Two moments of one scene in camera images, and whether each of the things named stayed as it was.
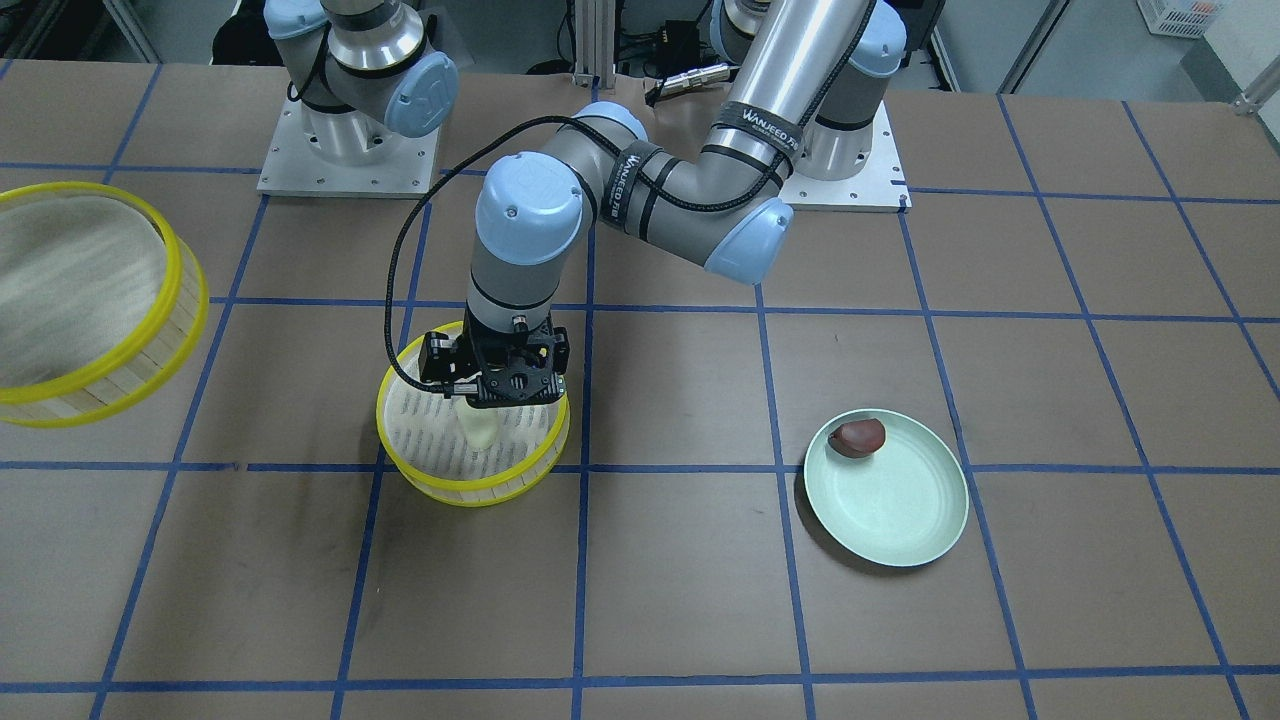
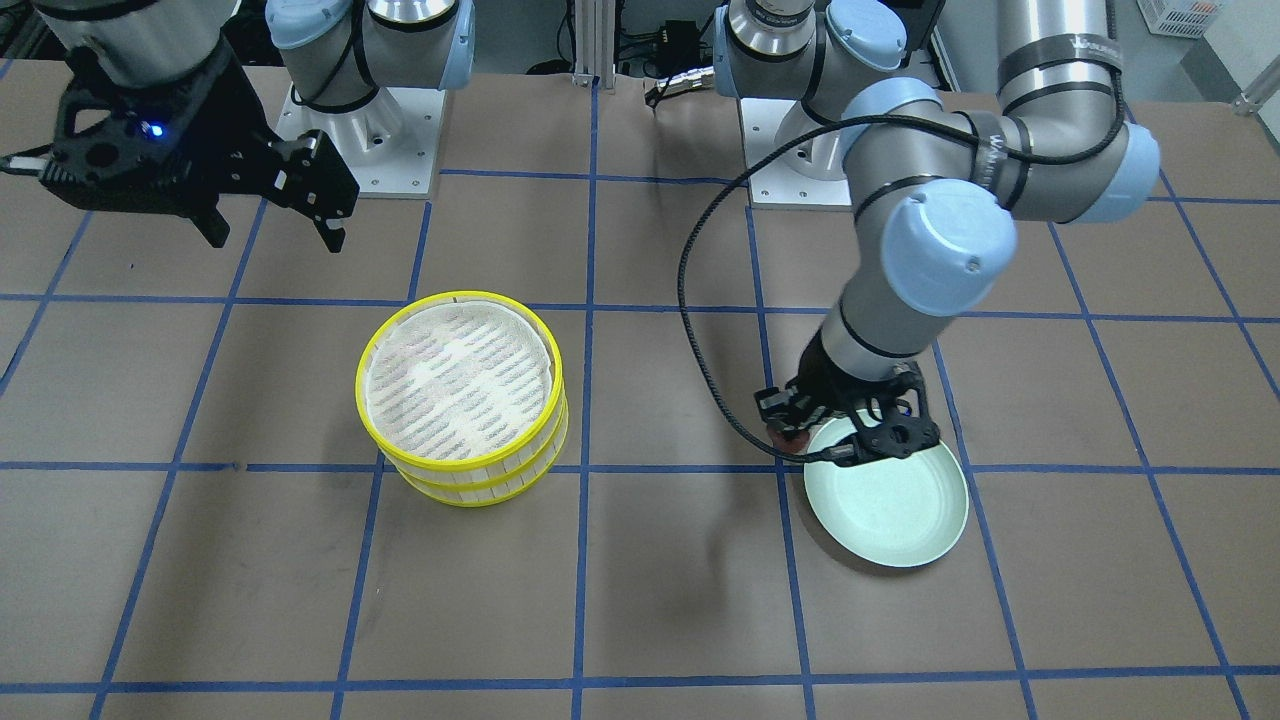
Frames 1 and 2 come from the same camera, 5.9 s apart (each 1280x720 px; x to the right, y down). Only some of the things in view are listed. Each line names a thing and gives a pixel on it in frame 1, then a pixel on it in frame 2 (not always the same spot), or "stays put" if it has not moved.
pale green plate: x=902 y=506 stays put
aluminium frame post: x=594 y=43 stays put
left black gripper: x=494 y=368 -> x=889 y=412
